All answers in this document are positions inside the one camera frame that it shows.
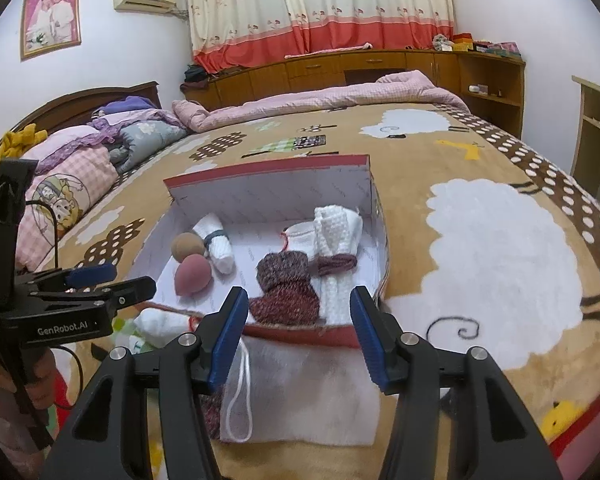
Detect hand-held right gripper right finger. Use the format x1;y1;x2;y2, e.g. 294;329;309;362
350;286;563;480

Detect white pouch with red cord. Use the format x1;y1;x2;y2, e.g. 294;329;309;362
281;224;321;253

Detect pink folded quilt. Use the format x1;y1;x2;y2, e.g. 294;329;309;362
172;71;473;133

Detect light wooden shelf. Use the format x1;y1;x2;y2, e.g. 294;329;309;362
571;76;600;206

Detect small boxes on cabinet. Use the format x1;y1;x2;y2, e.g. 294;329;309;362
432;32;523;53

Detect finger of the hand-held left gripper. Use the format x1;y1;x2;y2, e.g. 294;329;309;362
17;261;118;291
30;276;157;318

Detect red cardboard shoe box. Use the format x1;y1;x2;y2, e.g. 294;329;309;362
135;156;392;348

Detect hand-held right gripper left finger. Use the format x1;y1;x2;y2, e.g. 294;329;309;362
40;287;251;480

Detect black cable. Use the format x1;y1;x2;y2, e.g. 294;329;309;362
25;200;83;411

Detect wooden headboard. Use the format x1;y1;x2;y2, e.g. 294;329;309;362
0;81;161;176

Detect maroon melange knit sock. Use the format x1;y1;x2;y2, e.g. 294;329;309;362
250;285;322;325
200;390;226;436

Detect framed wall photo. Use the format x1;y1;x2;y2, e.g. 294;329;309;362
20;0;82;61

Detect white towel roll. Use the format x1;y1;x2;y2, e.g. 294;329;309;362
312;205;365;323
192;212;236;275

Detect dark clothes pile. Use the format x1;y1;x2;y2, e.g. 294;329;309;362
182;64;213;86

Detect tan makeup sponge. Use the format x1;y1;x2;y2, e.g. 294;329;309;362
171;232;206;262

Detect grey-blue quilt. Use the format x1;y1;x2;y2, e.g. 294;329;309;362
107;120;188;173

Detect pink checkered cartoon pillow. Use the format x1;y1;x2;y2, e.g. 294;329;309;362
17;127;121;271

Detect purple melange knit sock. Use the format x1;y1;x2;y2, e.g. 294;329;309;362
256;252;311;291

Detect wooden cabinet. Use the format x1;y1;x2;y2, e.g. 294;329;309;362
182;49;526;138

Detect cream and red curtain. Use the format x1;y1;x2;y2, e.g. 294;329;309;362
185;0;458;73

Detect yellow cloth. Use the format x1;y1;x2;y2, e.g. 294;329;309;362
0;130;48;161

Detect pink makeup sponge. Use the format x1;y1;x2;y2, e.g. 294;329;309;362
175;254;213;300

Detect purple cloth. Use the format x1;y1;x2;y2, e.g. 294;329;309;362
92;97;158;121

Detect white sock pair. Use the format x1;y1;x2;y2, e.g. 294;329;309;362
132;307;193;348

